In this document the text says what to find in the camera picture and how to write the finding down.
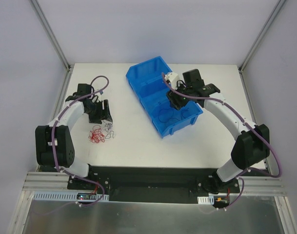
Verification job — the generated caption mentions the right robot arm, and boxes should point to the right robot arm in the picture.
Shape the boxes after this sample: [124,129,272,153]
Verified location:
[162,69,270,194]

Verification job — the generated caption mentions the blue three-compartment bin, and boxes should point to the blue three-compartment bin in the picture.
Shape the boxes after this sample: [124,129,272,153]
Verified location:
[126,56,203,138]

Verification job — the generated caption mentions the aluminium frame post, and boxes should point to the aluminium frame post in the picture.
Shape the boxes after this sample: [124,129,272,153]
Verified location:
[28,0,71,71]
[238,0,288,74]

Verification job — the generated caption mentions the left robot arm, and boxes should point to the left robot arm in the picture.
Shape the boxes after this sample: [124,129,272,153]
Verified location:
[35,83,113,190]

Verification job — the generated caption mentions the left aluminium frame post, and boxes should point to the left aluminium frame post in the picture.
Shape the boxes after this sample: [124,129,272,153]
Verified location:
[28,0,71,71]

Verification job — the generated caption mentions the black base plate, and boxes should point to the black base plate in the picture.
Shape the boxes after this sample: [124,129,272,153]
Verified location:
[67,166,239,204]

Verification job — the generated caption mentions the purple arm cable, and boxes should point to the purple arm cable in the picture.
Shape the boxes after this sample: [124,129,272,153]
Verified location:
[52,75,110,208]
[161,73,282,212]

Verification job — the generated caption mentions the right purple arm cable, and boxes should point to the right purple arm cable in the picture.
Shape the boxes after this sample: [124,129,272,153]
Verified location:
[161,73,282,212]

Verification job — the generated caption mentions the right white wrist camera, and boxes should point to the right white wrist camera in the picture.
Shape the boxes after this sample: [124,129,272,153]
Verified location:
[164,72,179,89]

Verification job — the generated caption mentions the white cable duct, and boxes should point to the white cable duct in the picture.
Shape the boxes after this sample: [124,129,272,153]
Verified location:
[34,192,109,202]
[197,195,215,205]

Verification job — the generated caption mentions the left white cable duct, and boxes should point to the left white cable duct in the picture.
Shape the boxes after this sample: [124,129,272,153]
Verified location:
[34,192,109,202]

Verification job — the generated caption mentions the right aluminium frame post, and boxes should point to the right aluminium frame post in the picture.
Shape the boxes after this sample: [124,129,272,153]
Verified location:
[238,0,288,74]

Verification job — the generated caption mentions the right white cable duct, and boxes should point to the right white cable duct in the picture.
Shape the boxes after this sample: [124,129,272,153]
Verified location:
[197,195,215,205]

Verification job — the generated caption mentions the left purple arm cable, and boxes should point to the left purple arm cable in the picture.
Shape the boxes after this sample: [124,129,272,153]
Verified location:
[52,75,110,208]

